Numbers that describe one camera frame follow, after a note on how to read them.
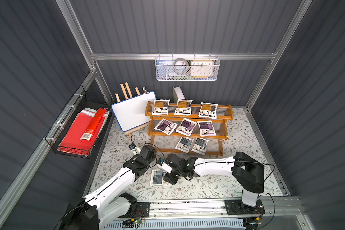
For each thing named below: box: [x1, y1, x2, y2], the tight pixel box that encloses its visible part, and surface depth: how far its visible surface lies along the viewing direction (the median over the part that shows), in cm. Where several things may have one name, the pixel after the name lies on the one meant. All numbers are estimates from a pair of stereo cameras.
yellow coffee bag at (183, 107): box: [174, 99, 194, 116], surface depth 80 cm
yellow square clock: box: [190, 59, 215, 79], surface depth 90 cm
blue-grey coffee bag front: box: [149, 169, 170, 187], surface depth 84 cm
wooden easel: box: [115, 81, 141, 103], surface depth 89 cm
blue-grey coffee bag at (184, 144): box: [174, 136, 195, 154], surface depth 98 cm
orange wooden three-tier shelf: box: [145, 101, 235, 156], surface depth 89 cm
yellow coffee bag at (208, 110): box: [198, 102, 219, 119], surface depth 79 cm
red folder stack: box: [57, 107, 110, 156], surface depth 73 cm
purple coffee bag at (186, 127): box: [175, 117, 198, 137], surface depth 90 cm
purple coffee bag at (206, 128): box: [197, 120, 217, 137], surface depth 89 cm
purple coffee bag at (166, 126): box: [154, 118, 178, 136], surface depth 90 cm
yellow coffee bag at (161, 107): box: [151, 99, 171, 116], surface depth 81 cm
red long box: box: [80, 108, 108, 141], surface depth 74 cm
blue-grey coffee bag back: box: [191, 137, 209, 156], surface depth 96 cm
